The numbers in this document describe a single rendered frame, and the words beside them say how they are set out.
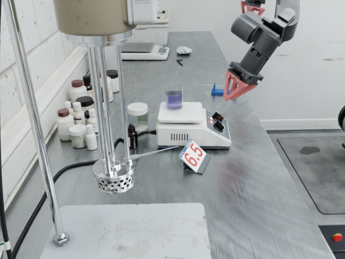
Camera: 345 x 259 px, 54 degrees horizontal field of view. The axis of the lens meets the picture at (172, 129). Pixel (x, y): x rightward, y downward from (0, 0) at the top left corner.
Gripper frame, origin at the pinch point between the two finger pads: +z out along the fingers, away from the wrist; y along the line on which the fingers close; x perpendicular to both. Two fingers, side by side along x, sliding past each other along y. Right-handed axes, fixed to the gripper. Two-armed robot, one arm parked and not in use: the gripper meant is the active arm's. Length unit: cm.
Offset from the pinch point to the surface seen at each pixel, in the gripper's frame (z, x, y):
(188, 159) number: 13.3, 7.7, 17.4
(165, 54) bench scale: 20, -61, -49
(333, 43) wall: -25, -29, -168
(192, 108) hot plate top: 7.5, -4.7, 6.2
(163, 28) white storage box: 14, -81, -63
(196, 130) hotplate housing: 9.2, 2.4, 10.8
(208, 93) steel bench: 11.9, -18.5, -25.6
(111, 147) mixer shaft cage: 3, 9, 49
